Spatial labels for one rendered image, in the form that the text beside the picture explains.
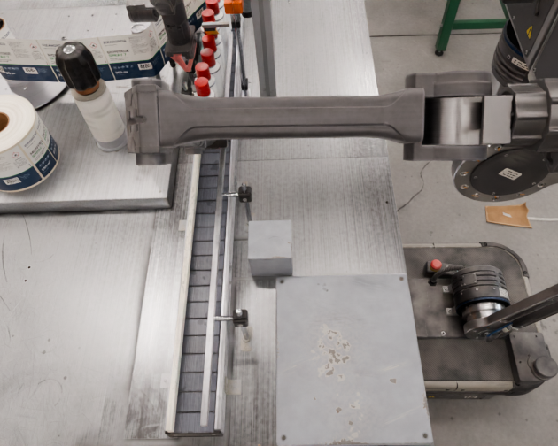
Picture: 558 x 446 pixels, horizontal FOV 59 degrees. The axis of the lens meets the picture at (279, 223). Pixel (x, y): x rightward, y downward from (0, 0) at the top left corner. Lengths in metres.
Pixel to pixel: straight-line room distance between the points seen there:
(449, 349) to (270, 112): 1.35
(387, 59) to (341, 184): 1.72
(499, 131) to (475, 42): 2.57
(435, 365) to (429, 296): 0.24
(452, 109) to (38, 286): 1.02
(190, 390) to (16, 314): 0.47
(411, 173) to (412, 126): 1.83
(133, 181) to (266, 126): 0.79
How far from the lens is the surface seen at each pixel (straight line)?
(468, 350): 1.81
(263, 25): 1.26
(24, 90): 1.67
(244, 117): 0.57
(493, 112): 0.61
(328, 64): 1.63
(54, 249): 1.35
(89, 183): 1.37
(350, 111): 0.58
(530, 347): 1.83
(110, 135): 1.37
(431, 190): 2.39
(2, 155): 1.34
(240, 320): 0.99
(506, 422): 2.04
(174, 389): 1.03
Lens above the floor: 1.88
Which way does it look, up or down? 58 degrees down
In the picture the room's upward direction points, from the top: 5 degrees counter-clockwise
